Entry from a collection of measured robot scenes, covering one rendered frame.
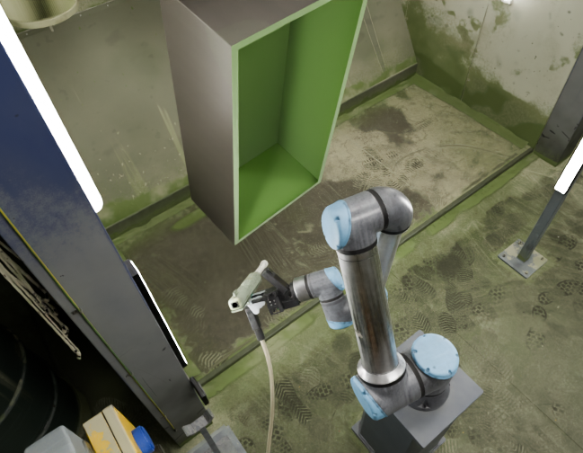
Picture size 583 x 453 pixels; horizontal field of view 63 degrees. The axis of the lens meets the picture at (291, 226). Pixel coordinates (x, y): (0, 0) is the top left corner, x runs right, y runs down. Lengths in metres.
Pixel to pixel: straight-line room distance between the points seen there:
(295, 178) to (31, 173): 1.77
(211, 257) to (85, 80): 1.21
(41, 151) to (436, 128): 3.03
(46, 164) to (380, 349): 0.99
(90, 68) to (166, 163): 0.66
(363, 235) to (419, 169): 2.14
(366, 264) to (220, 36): 0.75
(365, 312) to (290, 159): 1.47
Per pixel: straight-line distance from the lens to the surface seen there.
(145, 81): 3.05
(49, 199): 1.08
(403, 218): 1.30
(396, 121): 3.68
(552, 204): 2.72
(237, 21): 1.50
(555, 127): 3.57
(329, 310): 1.72
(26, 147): 1.00
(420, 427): 1.81
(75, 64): 3.00
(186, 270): 2.85
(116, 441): 0.88
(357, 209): 1.22
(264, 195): 2.53
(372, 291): 1.33
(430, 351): 1.61
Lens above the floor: 2.35
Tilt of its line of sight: 51 degrees down
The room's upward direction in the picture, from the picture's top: 4 degrees counter-clockwise
